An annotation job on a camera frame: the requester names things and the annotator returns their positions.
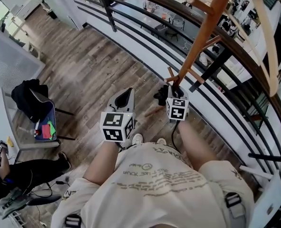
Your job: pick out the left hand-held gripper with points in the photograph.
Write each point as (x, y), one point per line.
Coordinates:
(114, 125)

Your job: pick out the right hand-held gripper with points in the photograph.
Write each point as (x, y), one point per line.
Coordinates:
(177, 109)

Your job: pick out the brown wooden coat rack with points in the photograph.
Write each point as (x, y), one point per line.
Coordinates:
(206, 27)

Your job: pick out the person's left forearm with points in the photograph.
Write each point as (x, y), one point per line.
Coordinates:
(102, 163)

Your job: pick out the person's right forearm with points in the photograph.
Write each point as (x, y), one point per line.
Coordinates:
(195, 144)

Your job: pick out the person's white shoe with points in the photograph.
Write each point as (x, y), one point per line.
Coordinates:
(138, 139)
(161, 141)

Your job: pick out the black railing with wooden top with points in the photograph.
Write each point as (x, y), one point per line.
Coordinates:
(211, 69)

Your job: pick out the green cloth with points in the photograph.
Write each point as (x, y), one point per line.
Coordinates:
(50, 123)

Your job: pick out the blue padded chair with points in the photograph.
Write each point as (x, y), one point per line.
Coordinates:
(48, 114)

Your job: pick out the red cloth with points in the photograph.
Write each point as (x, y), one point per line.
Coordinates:
(47, 130)

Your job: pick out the person's beige printed t-shirt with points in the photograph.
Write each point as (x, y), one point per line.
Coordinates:
(154, 193)

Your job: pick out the clear bottle with red cap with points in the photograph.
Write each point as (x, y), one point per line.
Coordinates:
(28, 130)

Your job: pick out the black jacket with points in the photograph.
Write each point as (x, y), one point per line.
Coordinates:
(26, 98)

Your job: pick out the small yellow packet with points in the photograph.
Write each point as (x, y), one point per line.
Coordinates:
(10, 142)

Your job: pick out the white table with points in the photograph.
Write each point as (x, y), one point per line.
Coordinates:
(0, 122)
(271, 198)

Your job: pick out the grey bag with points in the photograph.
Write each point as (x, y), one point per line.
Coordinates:
(14, 201)

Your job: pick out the black waste bin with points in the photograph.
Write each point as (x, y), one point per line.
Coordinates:
(51, 14)

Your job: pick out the white low cabinet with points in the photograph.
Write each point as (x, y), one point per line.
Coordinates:
(23, 11)

